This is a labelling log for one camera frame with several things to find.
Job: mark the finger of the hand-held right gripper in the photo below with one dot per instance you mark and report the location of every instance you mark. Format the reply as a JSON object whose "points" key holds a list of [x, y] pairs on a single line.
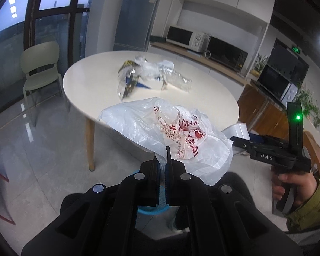
{"points": [[241, 143]]}

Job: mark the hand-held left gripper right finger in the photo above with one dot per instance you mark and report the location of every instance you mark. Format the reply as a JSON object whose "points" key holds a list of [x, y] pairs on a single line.
{"points": [[167, 184]]}

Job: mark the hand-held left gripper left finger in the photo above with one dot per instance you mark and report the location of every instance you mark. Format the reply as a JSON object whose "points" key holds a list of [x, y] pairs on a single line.
{"points": [[156, 184]]}

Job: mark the white plastic container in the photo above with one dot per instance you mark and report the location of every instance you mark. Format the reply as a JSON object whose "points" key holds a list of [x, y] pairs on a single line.
{"points": [[238, 134]]}

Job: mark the white plastic bag red print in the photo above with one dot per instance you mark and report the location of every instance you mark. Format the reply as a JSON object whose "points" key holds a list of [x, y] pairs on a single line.
{"points": [[133, 122]]}

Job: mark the person's right forearm olive sleeve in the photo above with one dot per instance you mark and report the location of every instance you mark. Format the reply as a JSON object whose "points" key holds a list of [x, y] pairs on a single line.
{"points": [[314, 210]]}

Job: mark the blue trash bin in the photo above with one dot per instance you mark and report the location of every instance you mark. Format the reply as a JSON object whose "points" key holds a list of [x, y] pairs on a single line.
{"points": [[149, 211]]}

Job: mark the person's right hand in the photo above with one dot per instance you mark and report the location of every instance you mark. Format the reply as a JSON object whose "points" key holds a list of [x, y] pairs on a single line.
{"points": [[305, 185]]}

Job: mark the wooden cabinet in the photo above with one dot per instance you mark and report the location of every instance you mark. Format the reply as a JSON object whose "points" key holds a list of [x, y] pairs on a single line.
{"points": [[264, 117]]}

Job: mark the green potted plant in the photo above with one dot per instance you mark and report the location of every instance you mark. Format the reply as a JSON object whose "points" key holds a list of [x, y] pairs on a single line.
{"points": [[314, 109], [260, 65]]}

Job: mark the black and white microwave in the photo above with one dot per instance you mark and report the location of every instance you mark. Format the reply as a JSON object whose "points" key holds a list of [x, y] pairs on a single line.
{"points": [[272, 81]]}

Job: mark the black countertop oven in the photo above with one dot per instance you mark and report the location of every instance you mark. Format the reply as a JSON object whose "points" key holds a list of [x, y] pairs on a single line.
{"points": [[224, 52]]}

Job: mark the black stacked oven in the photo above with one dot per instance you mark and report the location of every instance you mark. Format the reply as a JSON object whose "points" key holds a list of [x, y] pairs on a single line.
{"points": [[288, 61]]}

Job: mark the wooden kitchen counter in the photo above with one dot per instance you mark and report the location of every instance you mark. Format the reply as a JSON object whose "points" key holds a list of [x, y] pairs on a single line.
{"points": [[192, 56]]}

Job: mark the crumpled foil snack wrapper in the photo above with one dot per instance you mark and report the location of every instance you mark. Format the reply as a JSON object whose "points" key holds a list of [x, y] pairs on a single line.
{"points": [[128, 82]]}

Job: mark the green exit sign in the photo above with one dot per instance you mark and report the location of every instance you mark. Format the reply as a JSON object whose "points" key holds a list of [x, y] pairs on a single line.
{"points": [[296, 50]]}

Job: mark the crumpled clear plastic wrapper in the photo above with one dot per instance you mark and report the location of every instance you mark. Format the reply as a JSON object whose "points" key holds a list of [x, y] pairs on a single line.
{"points": [[149, 69]]}

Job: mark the round white table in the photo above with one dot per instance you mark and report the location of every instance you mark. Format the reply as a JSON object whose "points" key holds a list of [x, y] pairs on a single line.
{"points": [[96, 85]]}

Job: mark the white microwave oven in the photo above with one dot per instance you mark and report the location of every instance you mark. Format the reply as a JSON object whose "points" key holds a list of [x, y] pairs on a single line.
{"points": [[178, 36]]}

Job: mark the red chair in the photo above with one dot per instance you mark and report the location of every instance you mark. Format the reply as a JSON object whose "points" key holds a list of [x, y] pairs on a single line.
{"points": [[0, 172]]}

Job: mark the grey refrigerator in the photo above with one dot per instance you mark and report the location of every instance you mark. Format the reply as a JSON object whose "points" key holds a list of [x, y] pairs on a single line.
{"points": [[136, 18]]}

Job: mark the pale green chair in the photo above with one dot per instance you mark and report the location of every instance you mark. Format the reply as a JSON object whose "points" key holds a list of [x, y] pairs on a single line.
{"points": [[40, 56]]}

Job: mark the black window frame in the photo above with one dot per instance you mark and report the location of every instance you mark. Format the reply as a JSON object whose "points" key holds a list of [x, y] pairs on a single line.
{"points": [[34, 5]]}

